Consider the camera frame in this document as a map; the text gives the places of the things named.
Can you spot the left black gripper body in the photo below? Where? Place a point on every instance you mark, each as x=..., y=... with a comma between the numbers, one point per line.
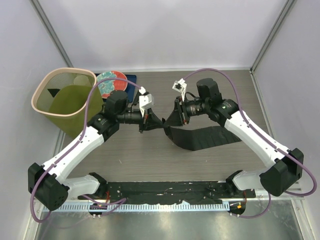
x=144, y=122

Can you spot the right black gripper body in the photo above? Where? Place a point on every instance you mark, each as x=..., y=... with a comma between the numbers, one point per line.
x=185, y=115

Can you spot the black trash bag roll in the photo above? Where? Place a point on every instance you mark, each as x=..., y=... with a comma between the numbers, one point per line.
x=136, y=99

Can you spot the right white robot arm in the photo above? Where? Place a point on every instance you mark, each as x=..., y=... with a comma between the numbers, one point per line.
x=283, y=167

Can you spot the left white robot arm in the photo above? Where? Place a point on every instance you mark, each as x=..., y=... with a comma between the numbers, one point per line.
x=49, y=183

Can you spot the olive green trash bin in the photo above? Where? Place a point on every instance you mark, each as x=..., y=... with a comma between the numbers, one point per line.
x=61, y=97

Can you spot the blue tray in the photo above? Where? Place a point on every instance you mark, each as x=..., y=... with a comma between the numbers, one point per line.
x=130, y=89

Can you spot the red patterned plate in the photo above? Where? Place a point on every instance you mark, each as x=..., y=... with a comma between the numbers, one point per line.
x=107, y=87

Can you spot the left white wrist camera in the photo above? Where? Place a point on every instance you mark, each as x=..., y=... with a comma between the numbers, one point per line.
x=146, y=101

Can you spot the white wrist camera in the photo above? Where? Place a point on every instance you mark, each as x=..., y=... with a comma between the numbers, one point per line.
x=146, y=101
x=181, y=87

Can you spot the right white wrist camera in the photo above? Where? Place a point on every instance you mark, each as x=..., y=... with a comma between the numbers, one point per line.
x=181, y=87

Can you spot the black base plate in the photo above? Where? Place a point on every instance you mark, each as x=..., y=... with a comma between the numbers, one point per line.
x=172, y=192

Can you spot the white slotted cable duct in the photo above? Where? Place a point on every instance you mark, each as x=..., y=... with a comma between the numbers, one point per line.
x=86, y=206

